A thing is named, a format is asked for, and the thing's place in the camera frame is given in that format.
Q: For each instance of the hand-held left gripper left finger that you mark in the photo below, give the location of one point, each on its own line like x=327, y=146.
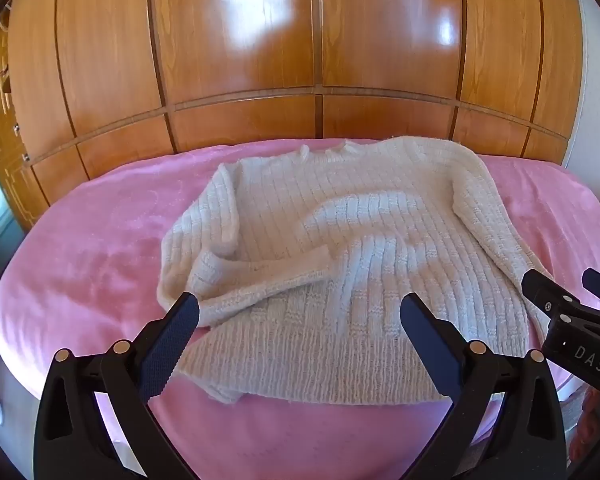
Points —
x=172, y=340

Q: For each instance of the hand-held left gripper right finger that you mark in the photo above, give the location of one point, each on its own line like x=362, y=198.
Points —
x=425, y=345

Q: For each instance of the white knit sweater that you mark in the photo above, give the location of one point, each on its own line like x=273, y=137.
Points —
x=340, y=240

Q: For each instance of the pink patterned cloth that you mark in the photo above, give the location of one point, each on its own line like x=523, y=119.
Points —
x=582, y=425

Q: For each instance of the pink blanket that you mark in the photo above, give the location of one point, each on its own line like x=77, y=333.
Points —
x=95, y=260

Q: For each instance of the patterned wooden door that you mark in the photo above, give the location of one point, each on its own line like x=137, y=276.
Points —
x=0, y=125

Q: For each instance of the wooden wardrobe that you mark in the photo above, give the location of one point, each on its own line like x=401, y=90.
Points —
x=260, y=50

